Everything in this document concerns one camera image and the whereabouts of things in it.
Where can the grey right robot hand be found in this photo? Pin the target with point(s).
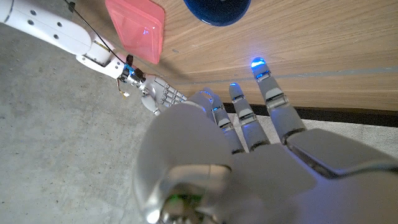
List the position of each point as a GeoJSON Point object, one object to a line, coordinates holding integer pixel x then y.
{"type": "Point", "coordinates": [158, 93]}

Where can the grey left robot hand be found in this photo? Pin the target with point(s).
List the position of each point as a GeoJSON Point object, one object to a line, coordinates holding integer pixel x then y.
{"type": "Point", "coordinates": [248, 180]}

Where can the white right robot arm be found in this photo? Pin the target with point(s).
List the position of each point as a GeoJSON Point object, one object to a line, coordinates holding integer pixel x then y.
{"type": "Point", "coordinates": [46, 28]}

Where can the pink plastic box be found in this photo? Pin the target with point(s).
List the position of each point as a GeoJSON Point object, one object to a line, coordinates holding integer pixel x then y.
{"type": "Point", "coordinates": [136, 28]}

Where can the dark blue mug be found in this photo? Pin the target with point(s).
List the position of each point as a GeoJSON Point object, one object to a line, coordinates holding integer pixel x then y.
{"type": "Point", "coordinates": [217, 12]}

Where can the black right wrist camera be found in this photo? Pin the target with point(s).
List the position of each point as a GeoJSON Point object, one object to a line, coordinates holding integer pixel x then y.
{"type": "Point", "coordinates": [129, 59]}

